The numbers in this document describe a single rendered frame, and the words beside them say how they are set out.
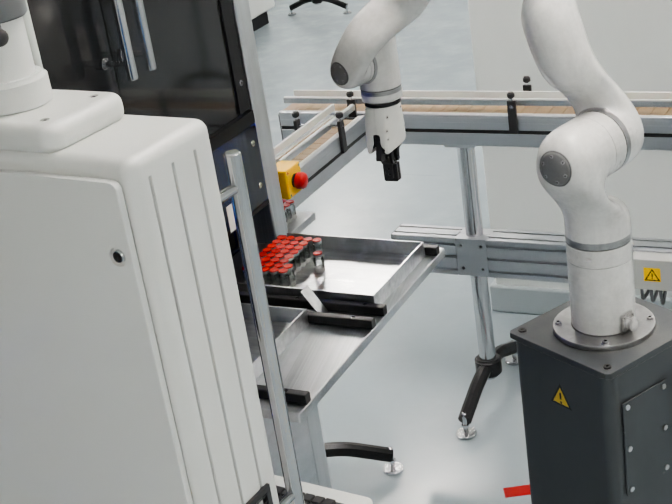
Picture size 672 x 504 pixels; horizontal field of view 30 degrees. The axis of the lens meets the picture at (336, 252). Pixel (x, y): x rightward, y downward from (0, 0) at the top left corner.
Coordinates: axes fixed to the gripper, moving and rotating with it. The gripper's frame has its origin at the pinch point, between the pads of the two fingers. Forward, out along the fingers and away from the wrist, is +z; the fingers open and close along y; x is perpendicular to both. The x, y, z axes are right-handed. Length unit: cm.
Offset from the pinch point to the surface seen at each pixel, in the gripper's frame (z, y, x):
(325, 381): 22, 48, 4
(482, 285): 71, -87, -19
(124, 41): -40, 41, -29
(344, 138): 18, -65, -45
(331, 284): 22.0, 10.8, -12.4
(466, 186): 40, -86, -20
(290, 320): 21.5, 28.4, -13.0
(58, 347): -17, 108, 1
